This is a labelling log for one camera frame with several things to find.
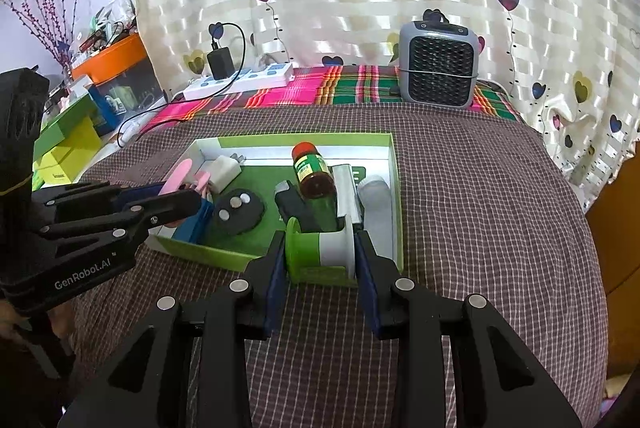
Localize pink clip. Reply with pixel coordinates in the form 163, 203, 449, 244
160, 158, 193, 195
193, 171, 210, 199

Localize blue USB device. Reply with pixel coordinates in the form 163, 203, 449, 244
172, 199, 214, 244

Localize white charger cube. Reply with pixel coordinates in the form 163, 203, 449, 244
203, 154, 245, 195

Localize black round remote fob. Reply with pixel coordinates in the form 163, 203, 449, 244
212, 188, 265, 237

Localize black rectangular device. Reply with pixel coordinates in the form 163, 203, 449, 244
274, 180, 323, 233

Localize brown bottle red cap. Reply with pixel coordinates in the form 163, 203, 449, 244
292, 142, 335, 199

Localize green white spool stamp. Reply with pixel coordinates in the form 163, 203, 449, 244
284, 215, 356, 284

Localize clear silver lighter case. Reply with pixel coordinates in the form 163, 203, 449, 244
332, 163, 362, 226

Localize white round lid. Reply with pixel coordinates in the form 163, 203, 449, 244
357, 174, 396, 261

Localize person's left hand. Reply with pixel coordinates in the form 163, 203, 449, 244
0, 298, 75, 344

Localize green yellow box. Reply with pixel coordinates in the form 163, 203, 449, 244
34, 95, 102, 185

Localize orange lid storage bin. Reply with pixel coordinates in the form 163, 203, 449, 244
72, 33, 165, 131

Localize black power adapter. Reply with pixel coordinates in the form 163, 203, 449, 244
207, 47, 235, 80

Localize brown checked tablecloth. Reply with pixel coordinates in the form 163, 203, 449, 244
86, 102, 608, 427

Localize green white cardboard box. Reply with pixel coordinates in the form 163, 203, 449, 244
146, 133, 404, 272

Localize white power strip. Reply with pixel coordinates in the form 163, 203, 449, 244
182, 62, 294, 100

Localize purple flower branches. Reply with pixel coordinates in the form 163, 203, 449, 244
1, 0, 79, 74

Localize wooden cabinet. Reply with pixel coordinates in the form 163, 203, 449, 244
587, 158, 640, 377

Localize pink green plaid cloth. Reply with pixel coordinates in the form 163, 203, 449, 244
139, 66, 523, 137

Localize grey portable heater fan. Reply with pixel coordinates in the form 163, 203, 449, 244
398, 10, 480, 109

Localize black cable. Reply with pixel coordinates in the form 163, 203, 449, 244
116, 21, 249, 149

